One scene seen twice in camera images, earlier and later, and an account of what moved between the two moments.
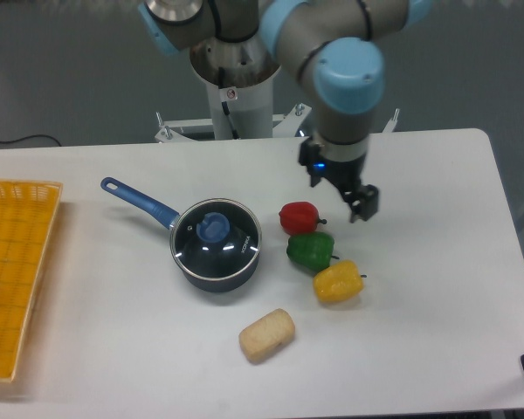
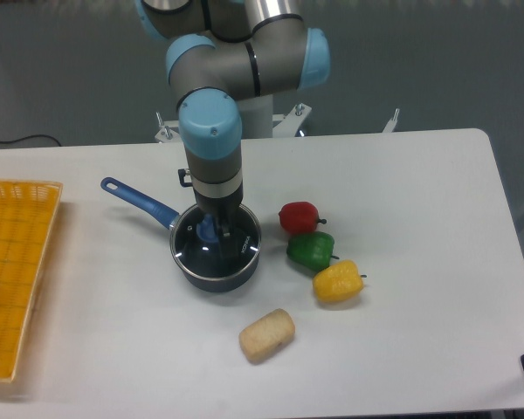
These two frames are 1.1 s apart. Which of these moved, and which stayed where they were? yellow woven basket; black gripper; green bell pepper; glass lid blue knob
Moved: black gripper
Stayed: glass lid blue knob; green bell pepper; yellow woven basket
